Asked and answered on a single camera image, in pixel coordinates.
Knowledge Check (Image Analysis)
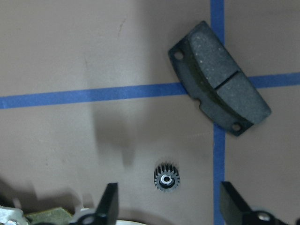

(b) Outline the olive curved brake shoe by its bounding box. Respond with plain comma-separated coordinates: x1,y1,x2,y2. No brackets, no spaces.
0,206,75,225

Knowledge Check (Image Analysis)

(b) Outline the small black bearing gear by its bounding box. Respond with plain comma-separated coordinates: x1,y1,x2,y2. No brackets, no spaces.
154,163,180,193

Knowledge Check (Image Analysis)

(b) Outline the small black plastic block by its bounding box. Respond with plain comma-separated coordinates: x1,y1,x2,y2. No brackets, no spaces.
168,21,271,136

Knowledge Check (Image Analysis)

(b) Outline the white curved plastic bracket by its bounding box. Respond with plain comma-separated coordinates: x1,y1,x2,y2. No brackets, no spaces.
116,219,161,225

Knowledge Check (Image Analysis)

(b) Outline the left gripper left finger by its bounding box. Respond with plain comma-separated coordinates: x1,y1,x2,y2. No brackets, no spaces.
69,183,119,225

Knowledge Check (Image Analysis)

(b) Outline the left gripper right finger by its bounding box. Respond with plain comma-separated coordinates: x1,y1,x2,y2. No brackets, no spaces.
220,181,286,225

